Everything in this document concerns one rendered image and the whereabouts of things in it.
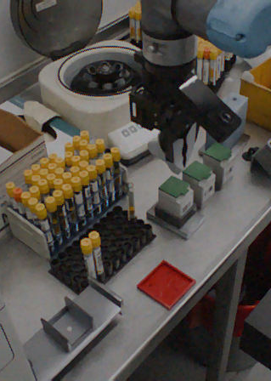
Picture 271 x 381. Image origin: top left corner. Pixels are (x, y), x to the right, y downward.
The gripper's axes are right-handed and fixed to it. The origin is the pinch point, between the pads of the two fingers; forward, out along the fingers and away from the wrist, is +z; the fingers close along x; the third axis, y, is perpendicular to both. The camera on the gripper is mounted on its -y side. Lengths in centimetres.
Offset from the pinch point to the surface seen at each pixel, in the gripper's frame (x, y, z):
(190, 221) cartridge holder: -0.1, -1.9, 11.4
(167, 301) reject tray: 14.9, -8.0, 12.6
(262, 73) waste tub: -41.8, 7.0, 5.7
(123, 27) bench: -49, 54, 10
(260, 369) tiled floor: -29, -12, 100
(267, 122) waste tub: -32.5, 0.5, 10.6
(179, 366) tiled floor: -14, 9, 100
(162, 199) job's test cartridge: 2.0, 2.5, 6.8
